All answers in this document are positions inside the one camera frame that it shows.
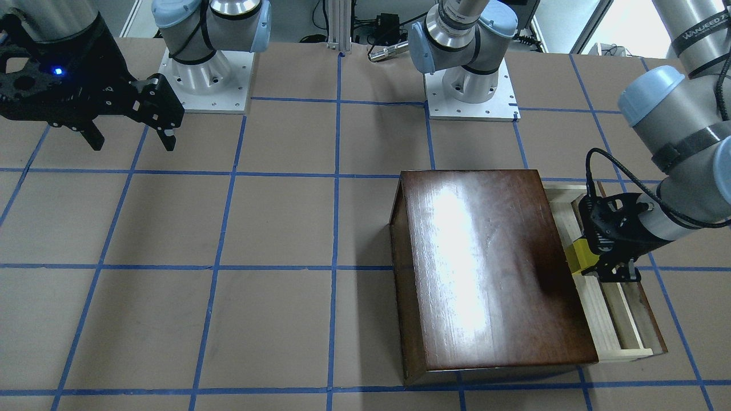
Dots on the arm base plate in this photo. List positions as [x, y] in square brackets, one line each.
[219, 86]
[456, 94]

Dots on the dark wooden drawer cabinet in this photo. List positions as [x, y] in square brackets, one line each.
[482, 283]

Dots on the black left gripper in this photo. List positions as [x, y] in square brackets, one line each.
[627, 238]

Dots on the aluminium frame post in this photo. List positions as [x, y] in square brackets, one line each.
[338, 25]

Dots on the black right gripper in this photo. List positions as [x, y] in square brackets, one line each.
[98, 68]

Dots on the yellow wooden block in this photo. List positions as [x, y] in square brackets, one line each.
[580, 257]

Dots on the light wood drawer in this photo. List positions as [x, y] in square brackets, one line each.
[619, 315]

